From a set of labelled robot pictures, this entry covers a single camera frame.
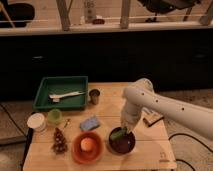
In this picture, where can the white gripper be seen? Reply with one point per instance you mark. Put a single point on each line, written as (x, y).
(130, 116)

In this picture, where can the green pepper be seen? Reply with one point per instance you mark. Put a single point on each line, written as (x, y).
(117, 134)

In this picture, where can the small packet under arm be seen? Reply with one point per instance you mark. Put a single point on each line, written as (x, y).
(151, 119)

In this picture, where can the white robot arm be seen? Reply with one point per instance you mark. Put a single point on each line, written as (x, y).
(140, 94)

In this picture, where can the dark purple bowl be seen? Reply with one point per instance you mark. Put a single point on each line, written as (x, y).
(122, 145)

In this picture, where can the orange bowl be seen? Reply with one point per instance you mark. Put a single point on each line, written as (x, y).
(87, 157)

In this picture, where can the blue sponge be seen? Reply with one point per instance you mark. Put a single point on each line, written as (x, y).
(90, 124)

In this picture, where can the metal cup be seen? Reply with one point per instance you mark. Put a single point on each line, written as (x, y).
(94, 96)

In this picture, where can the orange ball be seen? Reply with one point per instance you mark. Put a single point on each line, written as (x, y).
(86, 144)

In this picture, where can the small metal spoon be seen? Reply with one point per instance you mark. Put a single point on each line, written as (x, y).
(66, 123)

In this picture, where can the green tray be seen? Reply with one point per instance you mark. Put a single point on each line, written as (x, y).
(61, 85)

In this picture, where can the green plastic cup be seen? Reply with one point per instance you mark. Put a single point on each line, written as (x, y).
(54, 116)

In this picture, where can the white plastic utensil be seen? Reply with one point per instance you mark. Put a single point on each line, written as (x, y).
(58, 97)

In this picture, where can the bunch of dark grapes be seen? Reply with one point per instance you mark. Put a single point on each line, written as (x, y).
(59, 145)

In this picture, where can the white cup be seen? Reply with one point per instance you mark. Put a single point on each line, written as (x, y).
(37, 122)

